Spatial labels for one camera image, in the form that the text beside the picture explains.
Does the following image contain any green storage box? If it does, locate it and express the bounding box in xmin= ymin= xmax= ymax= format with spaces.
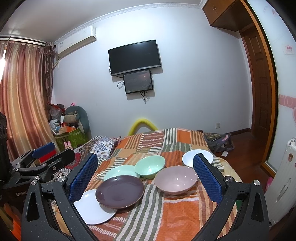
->
xmin=55 ymin=128 xmax=89 ymax=151

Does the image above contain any large wall television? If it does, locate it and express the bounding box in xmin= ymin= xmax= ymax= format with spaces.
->
xmin=108 ymin=40 xmax=161 ymax=76

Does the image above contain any mint green plate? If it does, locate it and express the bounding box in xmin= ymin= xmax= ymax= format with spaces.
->
xmin=103 ymin=165 xmax=140 ymax=181

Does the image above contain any mint green bowl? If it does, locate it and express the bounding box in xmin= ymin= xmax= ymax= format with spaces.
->
xmin=134 ymin=155 xmax=166 ymax=179

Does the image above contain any grey plush toy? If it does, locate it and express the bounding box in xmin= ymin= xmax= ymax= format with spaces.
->
xmin=64 ymin=105 xmax=90 ymax=134

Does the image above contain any brown striped curtain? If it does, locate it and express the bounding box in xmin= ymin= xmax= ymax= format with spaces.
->
xmin=1 ymin=41 xmax=55 ymax=160

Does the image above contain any pink bowl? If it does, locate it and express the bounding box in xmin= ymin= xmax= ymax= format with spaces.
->
xmin=154 ymin=166 xmax=198 ymax=195

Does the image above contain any small wall monitor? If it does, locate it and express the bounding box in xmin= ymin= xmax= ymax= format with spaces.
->
xmin=123 ymin=70 xmax=153 ymax=94

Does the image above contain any orange striped patchwork blanket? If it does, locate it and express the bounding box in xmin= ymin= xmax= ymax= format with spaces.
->
xmin=52 ymin=127 xmax=242 ymax=241

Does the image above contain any white card on floor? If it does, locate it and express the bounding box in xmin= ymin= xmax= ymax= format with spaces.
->
xmin=221 ymin=151 xmax=229 ymax=157

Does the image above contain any wooden overhead cabinet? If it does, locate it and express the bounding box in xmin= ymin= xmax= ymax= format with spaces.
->
xmin=203 ymin=0 xmax=253 ymax=32

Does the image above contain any pink croc shoe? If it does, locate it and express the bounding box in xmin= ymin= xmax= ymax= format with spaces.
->
xmin=265 ymin=177 xmax=273 ymax=191

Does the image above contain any dark purple plate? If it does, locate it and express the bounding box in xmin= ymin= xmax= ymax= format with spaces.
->
xmin=95 ymin=175 xmax=145 ymax=209

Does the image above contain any brown wooden door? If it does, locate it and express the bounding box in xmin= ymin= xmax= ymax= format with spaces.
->
xmin=240 ymin=1 xmax=278 ymax=163

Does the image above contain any dark backpack on floor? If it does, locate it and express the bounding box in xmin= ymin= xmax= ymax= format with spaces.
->
xmin=204 ymin=133 xmax=235 ymax=154

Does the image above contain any white air conditioner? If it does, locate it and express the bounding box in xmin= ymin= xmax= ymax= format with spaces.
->
xmin=56 ymin=26 xmax=96 ymax=59

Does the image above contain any white bowl with dots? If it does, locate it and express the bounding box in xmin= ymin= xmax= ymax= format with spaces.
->
xmin=182 ymin=149 xmax=214 ymax=168

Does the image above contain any white plate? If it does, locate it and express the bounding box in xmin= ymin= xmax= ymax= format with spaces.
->
xmin=74 ymin=189 xmax=117 ymax=225

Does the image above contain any yellow foam tube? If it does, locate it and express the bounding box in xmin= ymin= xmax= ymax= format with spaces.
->
xmin=128 ymin=118 xmax=158 ymax=136

